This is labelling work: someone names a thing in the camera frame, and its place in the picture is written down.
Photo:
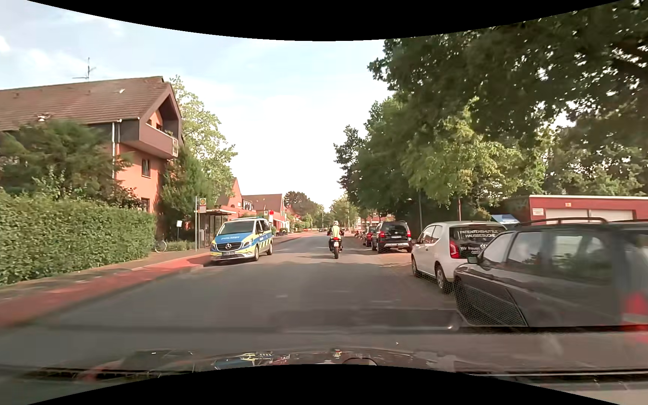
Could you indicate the car's own bonnet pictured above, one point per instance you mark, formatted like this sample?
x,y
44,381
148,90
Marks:
x,y
324,359

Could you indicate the roof antenna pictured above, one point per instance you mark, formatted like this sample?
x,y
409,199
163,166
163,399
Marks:
x,y
86,72

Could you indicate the grey paved pavement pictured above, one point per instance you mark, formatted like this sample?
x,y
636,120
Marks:
x,y
104,269

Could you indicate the white small car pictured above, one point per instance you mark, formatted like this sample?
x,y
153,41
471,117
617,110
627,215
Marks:
x,y
442,247

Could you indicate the red brick houses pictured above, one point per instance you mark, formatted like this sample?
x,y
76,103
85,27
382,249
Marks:
x,y
256,205

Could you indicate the parked bicycle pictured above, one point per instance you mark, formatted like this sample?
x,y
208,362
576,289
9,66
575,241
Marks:
x,y
159,246

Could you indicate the row of trees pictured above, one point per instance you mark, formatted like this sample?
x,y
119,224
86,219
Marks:
x,y
498,112

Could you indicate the blue and yellow police van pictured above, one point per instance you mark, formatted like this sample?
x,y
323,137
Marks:
x,y
242,239

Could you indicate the red brick house brown roof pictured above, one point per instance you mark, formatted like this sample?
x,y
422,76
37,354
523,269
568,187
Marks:
x,y
76,104

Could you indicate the red parked car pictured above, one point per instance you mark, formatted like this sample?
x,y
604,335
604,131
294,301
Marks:
x,y
368,235

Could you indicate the red paved cycle path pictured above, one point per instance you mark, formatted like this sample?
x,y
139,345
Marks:
x,y
76,291

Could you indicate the small sign on post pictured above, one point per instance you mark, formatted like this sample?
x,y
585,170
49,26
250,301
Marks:
x,y
179,228

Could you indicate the dark grey estate car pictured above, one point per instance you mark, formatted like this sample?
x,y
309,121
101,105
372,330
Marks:
x,y
571,273

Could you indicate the red flat-roofed garage building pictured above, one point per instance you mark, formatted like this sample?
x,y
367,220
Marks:
x,y
594,208

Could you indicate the green trimmed hedge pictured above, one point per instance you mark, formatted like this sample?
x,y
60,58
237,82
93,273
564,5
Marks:
x,y
48,236

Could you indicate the bus stop sign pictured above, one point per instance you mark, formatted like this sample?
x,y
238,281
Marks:
x,y
196,219

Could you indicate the person on motorcycle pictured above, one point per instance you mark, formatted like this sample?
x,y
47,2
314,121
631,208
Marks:
x,y
334,236

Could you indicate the tall green trees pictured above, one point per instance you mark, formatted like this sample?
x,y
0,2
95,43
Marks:
x,y
203,146

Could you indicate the distant trees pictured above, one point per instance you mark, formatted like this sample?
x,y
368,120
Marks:
x,y
307,208

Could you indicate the grey asphalt road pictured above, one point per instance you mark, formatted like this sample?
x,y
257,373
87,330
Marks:
x,y
301,287

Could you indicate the bus stop shelter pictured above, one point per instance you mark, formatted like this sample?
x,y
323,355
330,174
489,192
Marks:
x,y
214,222

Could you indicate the black suv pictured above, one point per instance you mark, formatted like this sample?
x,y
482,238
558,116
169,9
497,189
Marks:
x,y
392,235

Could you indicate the dark green bush tree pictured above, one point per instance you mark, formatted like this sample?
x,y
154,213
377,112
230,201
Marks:
x,y
54,160

